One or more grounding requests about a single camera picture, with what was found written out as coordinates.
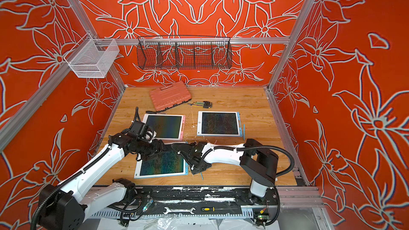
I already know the pink framed writing tablet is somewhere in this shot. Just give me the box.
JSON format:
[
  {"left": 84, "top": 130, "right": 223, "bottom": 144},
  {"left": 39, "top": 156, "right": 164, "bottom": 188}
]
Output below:
[{"left": 143, "top": 114, "right": 185, "bottom": 142}]

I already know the blue framed tablet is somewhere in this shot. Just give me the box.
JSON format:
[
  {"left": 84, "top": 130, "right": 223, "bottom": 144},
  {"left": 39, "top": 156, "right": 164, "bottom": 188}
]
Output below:
[
  {"left": 134, "top": 142, "right": 189, "bottom": 179},
  {"left": 197, "top": 111, "right": 242, "bottom": 137}
]

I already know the blue framed front tablet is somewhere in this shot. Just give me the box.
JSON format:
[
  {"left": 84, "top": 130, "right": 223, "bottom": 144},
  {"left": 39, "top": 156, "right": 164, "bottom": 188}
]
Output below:
[{"left": 134, "top": 142, "right": 189, "bottom": 179}]

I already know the red plastic tool case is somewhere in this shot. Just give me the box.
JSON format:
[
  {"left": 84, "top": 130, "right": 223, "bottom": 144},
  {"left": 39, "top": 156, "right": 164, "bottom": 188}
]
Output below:
[{"left": 150, "top": 81, "right": 192, "bottom": 112}]

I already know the clear plastic wall bin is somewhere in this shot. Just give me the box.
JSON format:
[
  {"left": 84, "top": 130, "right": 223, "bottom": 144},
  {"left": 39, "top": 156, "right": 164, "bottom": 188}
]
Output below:
[{"left": 64, "top": 38, "right": 119, "bottom": 78}]

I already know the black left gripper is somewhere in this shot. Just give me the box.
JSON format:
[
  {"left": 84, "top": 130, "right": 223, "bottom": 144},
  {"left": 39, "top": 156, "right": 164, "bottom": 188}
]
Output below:
[{"left": 136, "top": 138, "right": 170, "bottom": 160}]

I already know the yellow handled screwdriver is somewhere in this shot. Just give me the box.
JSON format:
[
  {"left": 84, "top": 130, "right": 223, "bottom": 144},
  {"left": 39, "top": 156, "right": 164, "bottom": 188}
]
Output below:
[{"left": 200, "top": 207, "right": 238, "bottom": 212}]

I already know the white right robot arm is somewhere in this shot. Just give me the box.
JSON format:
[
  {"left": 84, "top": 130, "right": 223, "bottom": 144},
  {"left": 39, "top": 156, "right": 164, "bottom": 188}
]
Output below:
[{"left": 170, "top": 138, "right": 295, "bottom": 198}]

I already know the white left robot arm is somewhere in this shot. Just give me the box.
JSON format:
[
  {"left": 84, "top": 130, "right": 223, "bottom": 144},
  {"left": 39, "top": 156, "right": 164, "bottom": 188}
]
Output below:
[{"left": 30, "top": 120, "right": 166, "bottom": 230}]

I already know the black wire wall basket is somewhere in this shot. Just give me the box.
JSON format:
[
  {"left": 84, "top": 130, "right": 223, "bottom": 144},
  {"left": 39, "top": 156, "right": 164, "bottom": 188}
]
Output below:
[{"left": 136, "top": 35, "right": 233, "bottom": 70}]

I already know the silver open-end wrench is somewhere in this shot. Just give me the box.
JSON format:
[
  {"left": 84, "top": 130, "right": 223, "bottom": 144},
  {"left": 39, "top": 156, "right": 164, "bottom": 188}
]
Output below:
[{"left": 163, "top": 207, "right": 196, "bottom": 215}]

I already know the blue framed rear tablet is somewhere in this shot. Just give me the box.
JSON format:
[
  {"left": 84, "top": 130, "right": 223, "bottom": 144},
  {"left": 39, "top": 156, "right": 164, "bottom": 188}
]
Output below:
[{"left": 197, "top": 111, "right": 242, "bottom": 137}]

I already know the black handled small screwdriver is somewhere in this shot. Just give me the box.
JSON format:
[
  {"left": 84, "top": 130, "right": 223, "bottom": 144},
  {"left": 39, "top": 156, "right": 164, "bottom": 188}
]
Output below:
[{"left": 145, "top": 111, "right": 165, "bottom": 115}]

